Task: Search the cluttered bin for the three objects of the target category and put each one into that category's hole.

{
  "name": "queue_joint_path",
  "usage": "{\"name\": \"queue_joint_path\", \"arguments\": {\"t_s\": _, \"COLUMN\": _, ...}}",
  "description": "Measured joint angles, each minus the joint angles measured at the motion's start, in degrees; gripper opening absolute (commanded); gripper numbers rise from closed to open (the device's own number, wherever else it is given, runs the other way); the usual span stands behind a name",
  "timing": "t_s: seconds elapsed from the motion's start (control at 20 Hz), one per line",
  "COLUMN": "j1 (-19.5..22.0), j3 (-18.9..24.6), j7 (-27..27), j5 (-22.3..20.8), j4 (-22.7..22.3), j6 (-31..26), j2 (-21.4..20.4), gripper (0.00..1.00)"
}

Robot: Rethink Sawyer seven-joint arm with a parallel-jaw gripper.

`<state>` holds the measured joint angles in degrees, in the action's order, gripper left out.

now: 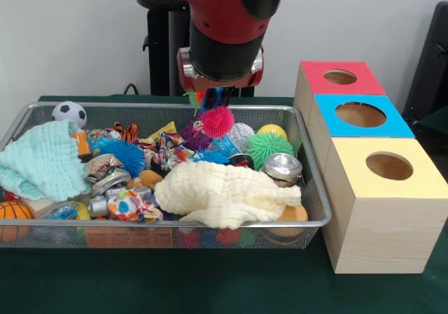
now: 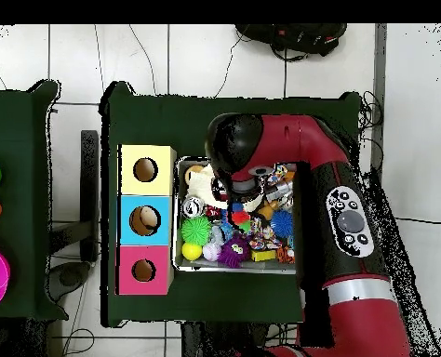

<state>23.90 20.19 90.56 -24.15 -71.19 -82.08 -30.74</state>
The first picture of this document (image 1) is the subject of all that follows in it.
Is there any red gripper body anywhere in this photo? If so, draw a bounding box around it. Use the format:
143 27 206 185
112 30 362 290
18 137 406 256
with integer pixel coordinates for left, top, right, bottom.
176 47 265 91

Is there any multicolour spiky caterpillar toy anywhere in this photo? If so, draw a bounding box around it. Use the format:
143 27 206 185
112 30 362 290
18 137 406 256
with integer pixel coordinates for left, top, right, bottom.
183 87 235 139

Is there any silver drink can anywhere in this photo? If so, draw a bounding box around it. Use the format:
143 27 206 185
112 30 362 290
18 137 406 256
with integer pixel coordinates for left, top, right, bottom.
91 169 132 197

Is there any shallow mesh bin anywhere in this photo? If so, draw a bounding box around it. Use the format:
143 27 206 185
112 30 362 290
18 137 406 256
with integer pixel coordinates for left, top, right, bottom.
0 101 333 249

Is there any wooden box with three holes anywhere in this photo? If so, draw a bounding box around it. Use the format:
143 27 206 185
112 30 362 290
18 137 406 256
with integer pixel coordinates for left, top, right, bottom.
293 60 448 275

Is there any white baseball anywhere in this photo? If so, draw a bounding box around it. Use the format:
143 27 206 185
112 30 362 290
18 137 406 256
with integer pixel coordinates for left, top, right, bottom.
230 122 256 148

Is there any yellow ball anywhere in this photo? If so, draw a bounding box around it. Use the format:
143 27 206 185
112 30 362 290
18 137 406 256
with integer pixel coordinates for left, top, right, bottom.
257 124 288 142

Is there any green spiky ball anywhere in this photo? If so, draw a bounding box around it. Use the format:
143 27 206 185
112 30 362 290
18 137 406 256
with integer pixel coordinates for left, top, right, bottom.
244 133 295 171

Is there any crushed silver can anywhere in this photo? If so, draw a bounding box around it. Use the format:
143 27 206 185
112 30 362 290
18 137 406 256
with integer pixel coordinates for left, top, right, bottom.
262 152 304 188

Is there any cream yellow cloth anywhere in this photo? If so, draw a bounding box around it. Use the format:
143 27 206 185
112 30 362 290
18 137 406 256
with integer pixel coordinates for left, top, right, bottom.
153 160 302 230

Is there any blue spiky toy with eyes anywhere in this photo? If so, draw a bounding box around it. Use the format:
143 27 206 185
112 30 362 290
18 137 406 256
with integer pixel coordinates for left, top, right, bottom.
91 138 146 172

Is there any colourful knotted cloth toy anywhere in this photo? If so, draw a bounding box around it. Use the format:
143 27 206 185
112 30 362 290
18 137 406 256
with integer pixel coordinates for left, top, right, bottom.
106 189 164 222

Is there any small soccer ball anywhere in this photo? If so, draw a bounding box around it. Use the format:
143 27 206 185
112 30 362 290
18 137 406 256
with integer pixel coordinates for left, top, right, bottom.
51 101 88 129

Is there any mint green cloth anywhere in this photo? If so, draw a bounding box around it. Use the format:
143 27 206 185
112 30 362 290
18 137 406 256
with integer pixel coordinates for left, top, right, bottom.
0 120 92 202

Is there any dark green tablecloth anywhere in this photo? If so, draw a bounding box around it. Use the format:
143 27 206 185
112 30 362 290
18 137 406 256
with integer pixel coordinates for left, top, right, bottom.
418 106 448 136
0 95 448 314

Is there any black stand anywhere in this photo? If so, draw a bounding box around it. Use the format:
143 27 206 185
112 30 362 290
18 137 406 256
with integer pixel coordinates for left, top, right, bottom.
402 1 448 119

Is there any small orange basketball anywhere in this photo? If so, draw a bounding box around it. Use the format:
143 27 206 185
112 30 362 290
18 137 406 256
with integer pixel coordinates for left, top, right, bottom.
0 201 33 220

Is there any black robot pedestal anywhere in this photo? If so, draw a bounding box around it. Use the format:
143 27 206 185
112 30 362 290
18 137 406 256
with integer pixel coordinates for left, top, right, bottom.
142 0 256 97

